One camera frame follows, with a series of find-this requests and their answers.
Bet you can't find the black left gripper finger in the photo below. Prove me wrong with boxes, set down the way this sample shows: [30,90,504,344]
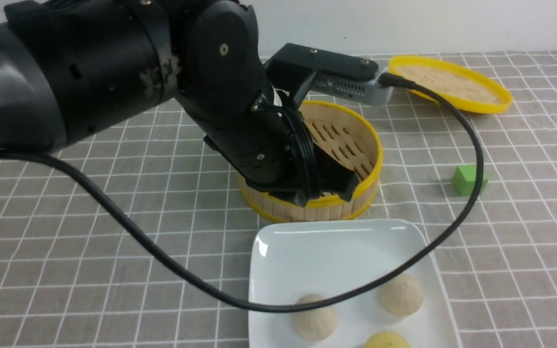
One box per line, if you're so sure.
[314,145,359,201]

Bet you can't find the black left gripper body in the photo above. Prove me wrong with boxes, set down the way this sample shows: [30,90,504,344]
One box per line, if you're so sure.
[203,92,320,206]

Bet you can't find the beige steamed bun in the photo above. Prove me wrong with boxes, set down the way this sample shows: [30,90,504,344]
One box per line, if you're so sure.
[377,273,425,317]

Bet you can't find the white steamed bun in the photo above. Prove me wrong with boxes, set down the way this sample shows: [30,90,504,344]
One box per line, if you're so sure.
[291,306,338,342]

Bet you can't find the yellow steamed bun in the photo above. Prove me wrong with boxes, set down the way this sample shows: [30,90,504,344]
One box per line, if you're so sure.
[363,331,411,348]

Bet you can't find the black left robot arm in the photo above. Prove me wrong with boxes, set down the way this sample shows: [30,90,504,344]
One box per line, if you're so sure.
[0,0,359,206]

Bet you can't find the white square plate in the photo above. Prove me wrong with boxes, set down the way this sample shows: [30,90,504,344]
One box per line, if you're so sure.
[248,218,461,348]

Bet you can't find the yellow rimmed bamboo steamer basket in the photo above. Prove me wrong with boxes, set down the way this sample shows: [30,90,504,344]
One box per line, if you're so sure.
[238,101,384,223]

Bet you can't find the green cube block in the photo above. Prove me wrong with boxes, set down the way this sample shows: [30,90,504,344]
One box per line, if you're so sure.
[451,164,477,197]

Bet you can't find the yellow rimmed steamer lid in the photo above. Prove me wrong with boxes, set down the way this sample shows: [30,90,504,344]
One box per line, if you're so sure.
[387,56,513,115]

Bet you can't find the grey checked tablecloth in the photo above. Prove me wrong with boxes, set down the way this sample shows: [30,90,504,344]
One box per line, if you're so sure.
[0,51,557,348]

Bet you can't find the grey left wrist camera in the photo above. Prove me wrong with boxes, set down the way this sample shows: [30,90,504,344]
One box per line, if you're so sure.
[264,43,393,106]

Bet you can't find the black camera cable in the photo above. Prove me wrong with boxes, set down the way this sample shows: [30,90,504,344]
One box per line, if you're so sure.
[0,72,485,314]

